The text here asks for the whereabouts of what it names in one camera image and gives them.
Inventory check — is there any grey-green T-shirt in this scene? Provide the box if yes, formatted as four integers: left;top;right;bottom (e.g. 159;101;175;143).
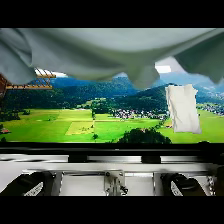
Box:
0;27;224;91

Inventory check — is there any white garment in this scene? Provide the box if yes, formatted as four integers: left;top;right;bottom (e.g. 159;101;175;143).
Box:
165;83;202;135

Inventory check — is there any silver frame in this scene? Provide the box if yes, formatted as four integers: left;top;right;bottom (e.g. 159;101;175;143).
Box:
0;153;224;197

